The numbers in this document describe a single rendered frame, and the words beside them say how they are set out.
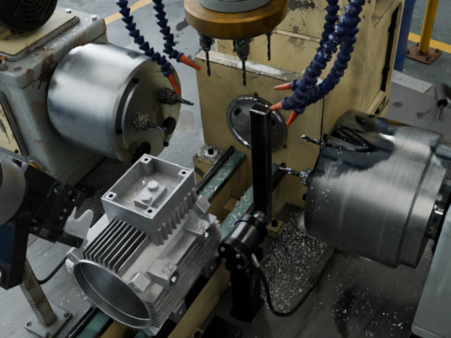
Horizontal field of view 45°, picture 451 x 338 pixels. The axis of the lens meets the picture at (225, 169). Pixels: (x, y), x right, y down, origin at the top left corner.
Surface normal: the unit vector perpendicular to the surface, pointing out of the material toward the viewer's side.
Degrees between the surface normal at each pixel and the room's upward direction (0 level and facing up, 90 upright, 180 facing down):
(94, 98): 47
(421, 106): 0
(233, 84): 90
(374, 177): 39
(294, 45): 90
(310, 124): 90
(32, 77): 90
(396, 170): 28
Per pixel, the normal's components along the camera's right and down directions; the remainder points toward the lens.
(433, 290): -0.51, 0.60
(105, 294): 0.50, -0.39
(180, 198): 0.87, 0.29
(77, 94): -0.44, 0.00
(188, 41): -0.07, -0.74
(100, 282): 0.67, -0.19
